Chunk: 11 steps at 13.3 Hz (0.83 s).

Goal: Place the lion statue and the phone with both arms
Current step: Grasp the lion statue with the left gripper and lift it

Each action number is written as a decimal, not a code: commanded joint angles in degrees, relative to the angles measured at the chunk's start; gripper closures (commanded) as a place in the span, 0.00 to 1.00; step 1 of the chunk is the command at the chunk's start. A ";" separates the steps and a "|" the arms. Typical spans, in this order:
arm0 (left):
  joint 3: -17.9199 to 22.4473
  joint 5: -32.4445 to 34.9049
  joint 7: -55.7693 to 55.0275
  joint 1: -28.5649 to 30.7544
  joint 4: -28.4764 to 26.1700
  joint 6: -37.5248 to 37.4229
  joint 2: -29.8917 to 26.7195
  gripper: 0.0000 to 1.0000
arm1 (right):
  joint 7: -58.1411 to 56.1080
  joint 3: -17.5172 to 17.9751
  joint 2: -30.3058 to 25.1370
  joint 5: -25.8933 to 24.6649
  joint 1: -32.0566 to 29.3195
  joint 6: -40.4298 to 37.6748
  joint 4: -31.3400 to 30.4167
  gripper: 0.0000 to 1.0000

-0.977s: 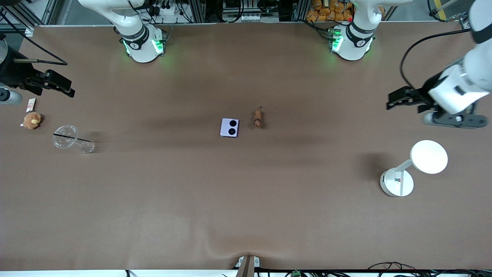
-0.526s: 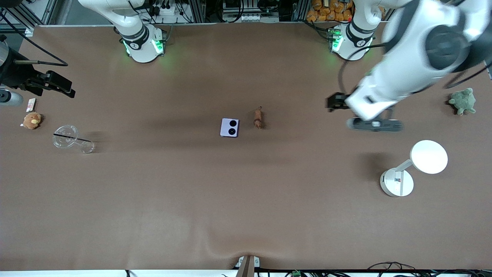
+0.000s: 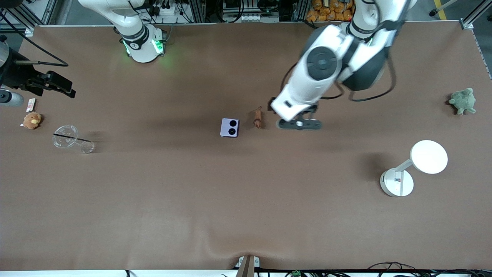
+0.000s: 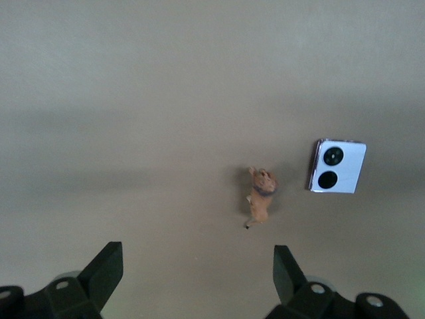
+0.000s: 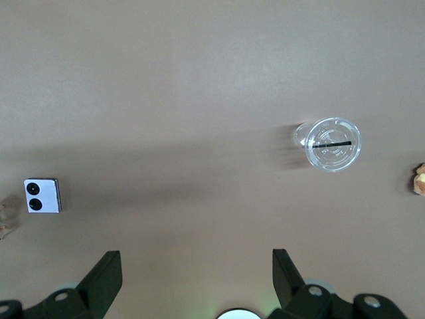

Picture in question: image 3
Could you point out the green turtle plush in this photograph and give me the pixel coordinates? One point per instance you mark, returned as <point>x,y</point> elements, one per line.
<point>463,100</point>

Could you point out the white power strip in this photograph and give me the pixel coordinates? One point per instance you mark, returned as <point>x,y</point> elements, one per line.
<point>169,10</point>

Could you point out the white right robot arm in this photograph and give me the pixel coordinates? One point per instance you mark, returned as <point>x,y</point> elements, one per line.
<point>142,42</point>

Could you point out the clear wine glass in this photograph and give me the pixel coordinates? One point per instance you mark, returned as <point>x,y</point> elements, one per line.
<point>64,141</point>

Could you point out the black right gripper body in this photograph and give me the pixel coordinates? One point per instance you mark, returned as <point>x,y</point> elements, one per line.
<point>16,75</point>

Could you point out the small printed card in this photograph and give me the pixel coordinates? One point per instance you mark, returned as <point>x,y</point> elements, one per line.
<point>31,104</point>

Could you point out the small brown lion statue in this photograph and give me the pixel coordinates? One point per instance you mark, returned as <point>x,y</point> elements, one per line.
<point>257,119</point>

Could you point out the pile of orange plush toys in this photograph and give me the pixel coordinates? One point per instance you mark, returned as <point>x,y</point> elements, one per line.
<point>330,9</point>

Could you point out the aluminium frame post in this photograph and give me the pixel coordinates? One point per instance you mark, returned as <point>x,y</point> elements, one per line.
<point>17,23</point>
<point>474,13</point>

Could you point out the lavender flip phone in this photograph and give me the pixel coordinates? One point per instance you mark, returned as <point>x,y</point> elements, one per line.
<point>230,127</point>

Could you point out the white round desk lamp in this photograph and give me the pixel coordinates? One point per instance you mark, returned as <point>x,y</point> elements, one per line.
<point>428,157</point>

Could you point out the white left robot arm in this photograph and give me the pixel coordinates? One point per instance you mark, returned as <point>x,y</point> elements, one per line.
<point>321,63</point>

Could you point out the thin black stick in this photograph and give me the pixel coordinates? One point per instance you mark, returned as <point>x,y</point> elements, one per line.
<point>73,138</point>

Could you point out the small brown bear plush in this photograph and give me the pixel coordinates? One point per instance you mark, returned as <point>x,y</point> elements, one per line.
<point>31,120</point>

